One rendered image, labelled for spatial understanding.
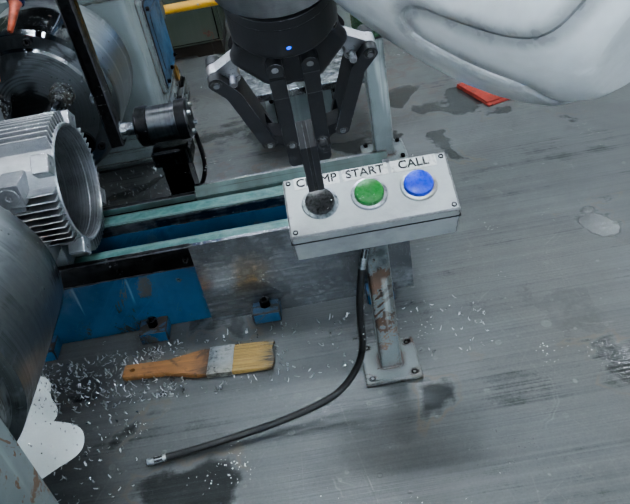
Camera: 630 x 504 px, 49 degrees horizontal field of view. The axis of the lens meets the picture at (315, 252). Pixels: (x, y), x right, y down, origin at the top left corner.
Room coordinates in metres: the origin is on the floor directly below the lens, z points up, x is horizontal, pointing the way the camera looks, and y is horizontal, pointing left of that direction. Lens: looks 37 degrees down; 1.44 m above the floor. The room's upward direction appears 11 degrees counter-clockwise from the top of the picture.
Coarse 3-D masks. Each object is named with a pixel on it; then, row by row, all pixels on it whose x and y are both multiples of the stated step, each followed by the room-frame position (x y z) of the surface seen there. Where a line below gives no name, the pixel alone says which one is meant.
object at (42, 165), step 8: (64, 112) 0.89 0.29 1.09; (64, 120) 0.88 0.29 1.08; (72, 120) 0.90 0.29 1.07; (32, 160) 0.77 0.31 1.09; (40, 160) 0.77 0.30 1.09; (48, 160) 0.77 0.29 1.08; (32, 168) 0.76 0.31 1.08; (40, 168) 0.76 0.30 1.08; (48, 168) 0.76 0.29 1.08; (40, 176) 0.76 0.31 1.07; (48, 176) 0.77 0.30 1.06; (104, 192) 0.90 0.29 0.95; (104, 200) 0.89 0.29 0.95; (80, 240) 0.77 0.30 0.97; (88, 240) 0.78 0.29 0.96; (72, 248) 0.76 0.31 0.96; (80, 248) 0.76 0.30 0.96; (88, 248) 0.77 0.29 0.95
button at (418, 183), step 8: (408, 176) 0.59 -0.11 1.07; (416, 176) 0.58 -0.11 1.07; (424, 176) 0.58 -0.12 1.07; (408, 184) 0.58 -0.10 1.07; (416, 184) 0.58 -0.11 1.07; (424, 184) 0.57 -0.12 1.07; (432, 184) 0.57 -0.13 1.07; (408, 192) 0.57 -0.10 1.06; (416, 192) 0.57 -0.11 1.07; (424, 192) 0.57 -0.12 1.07
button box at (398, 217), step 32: (416, 160) 0.61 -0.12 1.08; (288, 192) 0.60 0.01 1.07; (352, 192) 0.59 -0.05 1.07; (384, 192) 0.58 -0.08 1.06; (448, 192) 0.57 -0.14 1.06; (288, 224) 0.57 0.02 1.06; (320, 224) 0.56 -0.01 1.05; (352, 224) 0.56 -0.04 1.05; (384, 224) 0.55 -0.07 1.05; (416, 224) 0.56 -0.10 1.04; (448, 224) 0.56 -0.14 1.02
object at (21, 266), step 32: (0, 224) 0.59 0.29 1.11; (0, 256) 0.55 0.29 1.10; (32, 256) 0.58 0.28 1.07; (0, 288) 0.52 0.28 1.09; (32, 288) 0.55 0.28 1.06; (0, 320) 0.48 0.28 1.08; (32, 320) 0.52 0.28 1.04; (0, 352) 0.46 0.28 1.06; (32, 352) 0.49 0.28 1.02; (0, 384) 0.45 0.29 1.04; (32, 384) 0.48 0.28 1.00; (0, 416) 0.43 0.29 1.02
